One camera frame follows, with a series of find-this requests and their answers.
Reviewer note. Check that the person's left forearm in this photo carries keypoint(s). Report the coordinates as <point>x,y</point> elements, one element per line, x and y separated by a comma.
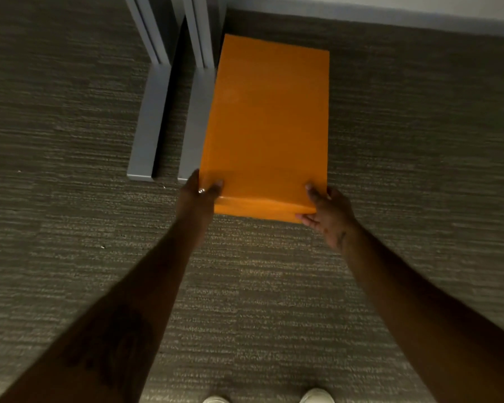
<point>109,323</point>

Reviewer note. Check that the person's right forearm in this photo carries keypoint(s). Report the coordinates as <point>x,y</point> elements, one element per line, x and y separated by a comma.
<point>428,314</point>

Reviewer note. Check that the person's right hand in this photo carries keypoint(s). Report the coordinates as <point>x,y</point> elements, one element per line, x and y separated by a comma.
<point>331,218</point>

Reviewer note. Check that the person's white right shoe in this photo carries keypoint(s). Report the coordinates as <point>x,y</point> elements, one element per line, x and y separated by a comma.
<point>317,396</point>

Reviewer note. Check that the person's left hand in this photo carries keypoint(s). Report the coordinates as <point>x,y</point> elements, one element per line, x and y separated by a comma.
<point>195,203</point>

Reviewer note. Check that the person's white shoe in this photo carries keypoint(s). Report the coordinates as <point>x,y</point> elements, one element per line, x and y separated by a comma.
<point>215,400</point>
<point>317,396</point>

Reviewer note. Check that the orange rectangular box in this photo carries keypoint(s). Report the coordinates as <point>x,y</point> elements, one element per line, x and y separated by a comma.
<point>268,130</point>

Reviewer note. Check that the person's left thumb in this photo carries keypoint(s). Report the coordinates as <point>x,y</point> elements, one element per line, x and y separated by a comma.
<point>213,188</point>

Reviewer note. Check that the person's white left shoe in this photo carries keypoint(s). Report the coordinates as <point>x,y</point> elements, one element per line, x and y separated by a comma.
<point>215,400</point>

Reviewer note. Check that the person's right thumb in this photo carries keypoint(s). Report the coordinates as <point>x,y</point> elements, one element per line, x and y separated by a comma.
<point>313,193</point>

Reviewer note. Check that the grey metal table leg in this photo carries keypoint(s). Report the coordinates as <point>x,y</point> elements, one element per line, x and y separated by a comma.
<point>149,104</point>
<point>197,100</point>

